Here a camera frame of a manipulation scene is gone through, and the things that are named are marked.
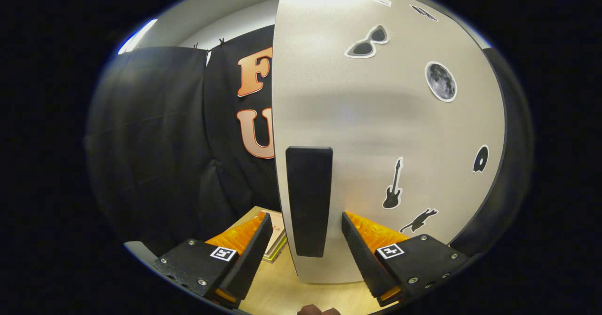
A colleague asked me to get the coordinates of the white book with orange cover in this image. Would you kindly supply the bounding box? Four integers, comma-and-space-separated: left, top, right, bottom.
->
262, 210, 286, 255

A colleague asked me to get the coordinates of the black door handle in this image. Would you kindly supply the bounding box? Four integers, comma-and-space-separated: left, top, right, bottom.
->
285, 146, 333, 258

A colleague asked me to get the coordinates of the black backdrop cloth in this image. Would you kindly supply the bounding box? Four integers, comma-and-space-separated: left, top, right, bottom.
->
85, 24, 534, 259

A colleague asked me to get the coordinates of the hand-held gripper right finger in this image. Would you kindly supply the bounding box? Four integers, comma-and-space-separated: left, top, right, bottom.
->
341, 211, 471, 306

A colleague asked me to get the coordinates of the long ceiling light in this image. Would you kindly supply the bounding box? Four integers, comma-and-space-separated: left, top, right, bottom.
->
118, 19, 158, 55

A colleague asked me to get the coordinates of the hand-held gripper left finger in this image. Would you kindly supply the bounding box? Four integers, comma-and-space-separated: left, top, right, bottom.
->
153, 212, 273, 308

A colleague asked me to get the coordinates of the beige shoe cabinet door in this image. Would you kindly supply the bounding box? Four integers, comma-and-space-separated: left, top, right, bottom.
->
272, 0, 507, 285

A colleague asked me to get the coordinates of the book with yellow edge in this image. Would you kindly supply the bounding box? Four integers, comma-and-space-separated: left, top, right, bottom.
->
263, 235, 288, 263

